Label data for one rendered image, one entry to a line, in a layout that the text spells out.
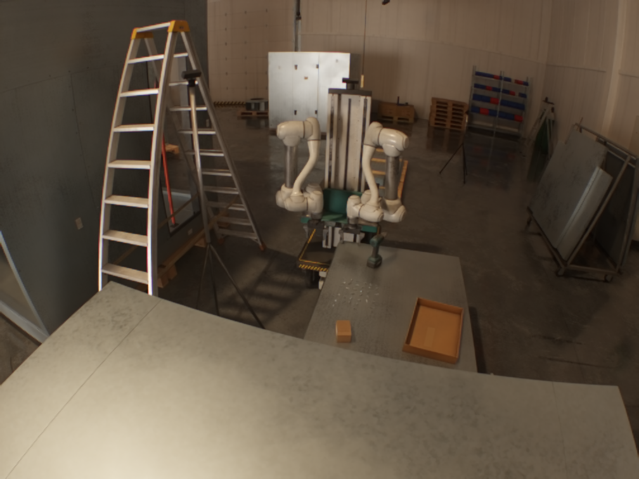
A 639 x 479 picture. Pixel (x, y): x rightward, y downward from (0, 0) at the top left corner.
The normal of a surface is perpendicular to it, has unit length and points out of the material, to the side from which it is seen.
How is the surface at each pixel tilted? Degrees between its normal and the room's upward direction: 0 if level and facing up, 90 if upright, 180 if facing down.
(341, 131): 90
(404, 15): 90
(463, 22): 90
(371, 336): 0
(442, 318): 0
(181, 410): 0
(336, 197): 90
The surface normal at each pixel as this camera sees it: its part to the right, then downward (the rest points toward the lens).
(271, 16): -0.29, 0.48
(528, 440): 0.03, -0.86
